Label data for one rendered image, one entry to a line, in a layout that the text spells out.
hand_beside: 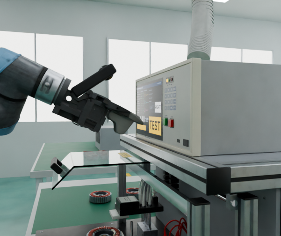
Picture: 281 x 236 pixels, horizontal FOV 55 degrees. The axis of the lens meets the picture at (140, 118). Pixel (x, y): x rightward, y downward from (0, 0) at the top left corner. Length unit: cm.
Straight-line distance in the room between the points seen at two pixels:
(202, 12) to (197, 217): 181
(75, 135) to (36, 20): 221
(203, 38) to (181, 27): 414
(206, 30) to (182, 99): 148
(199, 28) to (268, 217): 164
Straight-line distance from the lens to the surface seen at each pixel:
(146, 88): 86
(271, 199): 59
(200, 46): 196
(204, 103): 59
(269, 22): 743
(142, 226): 98
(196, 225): 51
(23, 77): 62
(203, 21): 211
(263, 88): 68
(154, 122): 78
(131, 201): 91
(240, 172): 51
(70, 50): 545
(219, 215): 76
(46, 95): 62
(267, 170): 54
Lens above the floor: 121
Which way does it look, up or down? 2 degrees down
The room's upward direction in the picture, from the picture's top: straight up
